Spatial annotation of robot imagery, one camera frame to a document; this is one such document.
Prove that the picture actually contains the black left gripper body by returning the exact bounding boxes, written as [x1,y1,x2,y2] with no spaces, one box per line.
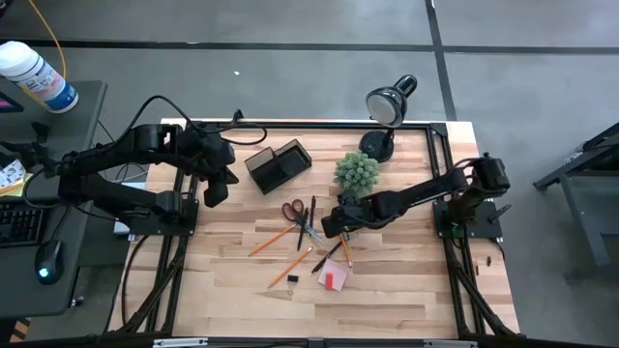
[197,132,237,210]

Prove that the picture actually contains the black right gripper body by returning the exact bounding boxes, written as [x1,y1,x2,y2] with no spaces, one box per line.
[321,200,369,239]

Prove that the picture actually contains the orange pencil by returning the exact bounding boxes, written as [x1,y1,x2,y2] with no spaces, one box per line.
[248,223,297,257]
[339,233,354,269]
[267,246,314,290]

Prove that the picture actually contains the red-handled scissors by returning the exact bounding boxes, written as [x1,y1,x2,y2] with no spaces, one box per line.
[281,198,326,247]

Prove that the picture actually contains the pink sticky note pad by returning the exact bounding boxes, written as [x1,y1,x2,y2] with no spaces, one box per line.
[317,258,350,293]

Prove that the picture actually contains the black mesh desk organizer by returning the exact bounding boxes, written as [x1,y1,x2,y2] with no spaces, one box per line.
[243,138,313,195]

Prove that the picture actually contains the green artificial potted plant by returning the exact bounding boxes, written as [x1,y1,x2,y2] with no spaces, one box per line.
[333,150,381,198]

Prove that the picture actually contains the black desk lamp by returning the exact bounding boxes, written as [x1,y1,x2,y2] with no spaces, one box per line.
[358,73,419,164]

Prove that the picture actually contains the black side desk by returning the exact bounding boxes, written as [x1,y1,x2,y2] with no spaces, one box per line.
[0,79,108,320]

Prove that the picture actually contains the white wipes canister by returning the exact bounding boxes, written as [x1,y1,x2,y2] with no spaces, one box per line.
[0,40,79,114]

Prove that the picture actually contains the black computer mouse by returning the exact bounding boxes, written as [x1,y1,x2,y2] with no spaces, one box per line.
[34,239,66,286]

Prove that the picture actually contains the yellow sticky notes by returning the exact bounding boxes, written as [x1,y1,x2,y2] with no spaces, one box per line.
[0,172,34,198]

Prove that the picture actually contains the white sticker sheet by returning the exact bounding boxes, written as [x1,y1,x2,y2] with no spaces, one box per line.
[0,159,26,189]

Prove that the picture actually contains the black keyboard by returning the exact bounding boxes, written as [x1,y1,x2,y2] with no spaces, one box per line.
[0,201,47,248]

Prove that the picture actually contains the screen with pink picture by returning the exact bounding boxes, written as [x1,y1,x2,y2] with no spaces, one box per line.
[0,91,24,115]

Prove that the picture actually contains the grey metal table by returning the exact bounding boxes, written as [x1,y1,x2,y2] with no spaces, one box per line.
[533,120,619,282]

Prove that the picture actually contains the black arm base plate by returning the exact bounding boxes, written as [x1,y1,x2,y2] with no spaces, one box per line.
[432,199,504,240]
[126,197,200,237]

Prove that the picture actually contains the black aluminium table frame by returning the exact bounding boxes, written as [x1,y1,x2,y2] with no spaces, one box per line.
[108,118,522,342]

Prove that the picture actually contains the silver metal bracket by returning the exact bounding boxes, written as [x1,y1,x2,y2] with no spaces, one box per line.
[423,339,478,348]
[153,337,209,348]

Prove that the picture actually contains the black monitor mount clamp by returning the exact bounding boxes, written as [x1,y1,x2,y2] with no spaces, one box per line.
[0,120,58,180]

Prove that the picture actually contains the yellow cable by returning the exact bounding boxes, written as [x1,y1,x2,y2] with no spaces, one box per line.
[26,0,68,81]

